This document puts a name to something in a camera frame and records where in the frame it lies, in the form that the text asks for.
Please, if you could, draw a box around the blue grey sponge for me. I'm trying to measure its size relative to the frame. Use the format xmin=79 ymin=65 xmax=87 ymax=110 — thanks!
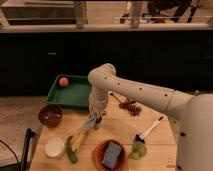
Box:
xmin=102 ymin=141 xmax=122 ymax=169

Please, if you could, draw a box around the brown wooden spoon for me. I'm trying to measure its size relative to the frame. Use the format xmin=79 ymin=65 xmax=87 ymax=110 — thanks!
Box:
xmin=108 ymin=91 xmax=122 ymax=104

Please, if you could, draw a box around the small metal cup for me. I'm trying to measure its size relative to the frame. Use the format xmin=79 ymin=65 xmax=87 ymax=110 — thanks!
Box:
xmin=93 ymin=121 xmax=101 ymax=130

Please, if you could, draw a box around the green cup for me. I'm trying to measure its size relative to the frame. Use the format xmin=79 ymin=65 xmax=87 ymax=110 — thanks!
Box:
xmin=130 ymin=141 xmax=147 ymax=160

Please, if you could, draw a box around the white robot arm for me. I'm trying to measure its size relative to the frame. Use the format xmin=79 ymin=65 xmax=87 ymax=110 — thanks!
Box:
xmin=88 ymin=63 xmax=213 ymax=171

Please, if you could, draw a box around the yellow corn cob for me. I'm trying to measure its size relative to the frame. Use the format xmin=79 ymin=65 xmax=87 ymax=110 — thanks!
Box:
xmin=71 ymin=130 xmax=88 ymax=152

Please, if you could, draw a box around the orange bowl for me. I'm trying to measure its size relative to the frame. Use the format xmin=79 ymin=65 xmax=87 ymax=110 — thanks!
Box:
xmin=91 ymin=139 xmax=127 ymax=171

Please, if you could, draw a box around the white handled black brush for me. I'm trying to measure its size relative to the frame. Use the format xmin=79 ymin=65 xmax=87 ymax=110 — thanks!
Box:
xmin=135 ymin=117 xmax=163 ymax=143

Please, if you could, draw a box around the black stand left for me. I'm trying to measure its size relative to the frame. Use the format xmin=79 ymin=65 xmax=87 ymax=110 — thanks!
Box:
xmin=0 ymin=128 xmax=36 ymax=171

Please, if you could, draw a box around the green pepper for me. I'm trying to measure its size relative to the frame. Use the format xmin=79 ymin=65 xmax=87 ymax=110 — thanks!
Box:
xmin=66 ymin=136 xmax=78 ymax=163

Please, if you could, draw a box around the orange ball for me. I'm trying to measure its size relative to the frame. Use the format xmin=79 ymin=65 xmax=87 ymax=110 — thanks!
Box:
xmin=58 ymin=77 xmax=69 ymax=88

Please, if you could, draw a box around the white round lid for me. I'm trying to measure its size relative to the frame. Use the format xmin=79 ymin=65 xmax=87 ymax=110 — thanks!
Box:
xmin=44 ymin=137 xmax=65 ymax=159

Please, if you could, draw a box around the dark brown bowl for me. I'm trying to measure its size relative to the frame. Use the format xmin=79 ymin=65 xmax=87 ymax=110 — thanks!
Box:
xmin=38 ymin=104 xmax=63 ymax=128

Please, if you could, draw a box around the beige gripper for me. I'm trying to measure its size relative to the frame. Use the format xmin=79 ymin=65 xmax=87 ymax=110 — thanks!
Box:
xmin=89 ymin=104 xmax=107 ymax=117

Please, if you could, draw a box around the green plastic tray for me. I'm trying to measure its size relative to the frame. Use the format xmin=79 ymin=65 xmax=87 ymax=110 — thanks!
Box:
xmin=46 ymin=75 xmax=91 ymax=110

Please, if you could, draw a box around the grey blue towel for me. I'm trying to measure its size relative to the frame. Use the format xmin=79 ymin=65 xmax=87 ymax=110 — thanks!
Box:
xmin=83 ymin=115 xmax=102 ymax=131

